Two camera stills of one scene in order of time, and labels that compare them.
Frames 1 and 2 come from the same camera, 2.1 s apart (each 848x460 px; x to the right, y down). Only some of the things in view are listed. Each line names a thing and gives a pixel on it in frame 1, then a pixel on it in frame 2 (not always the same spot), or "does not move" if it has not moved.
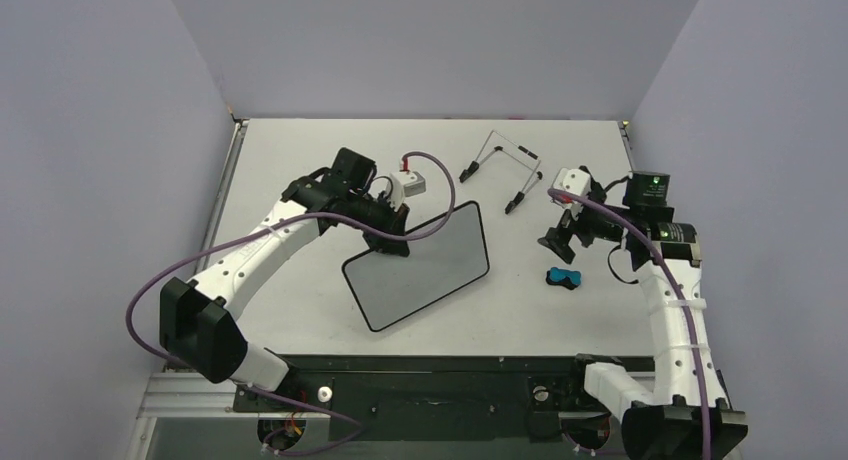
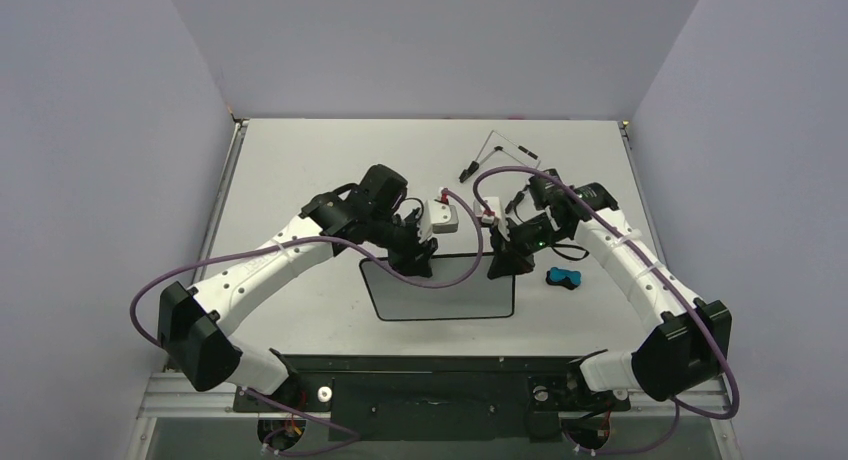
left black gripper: (395, 220) -> (416, 259)
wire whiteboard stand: (497, 142) does not move
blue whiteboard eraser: (569, 278) does not move
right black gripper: (569, 229) -> (506, 246)
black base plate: (510, 398) does not move
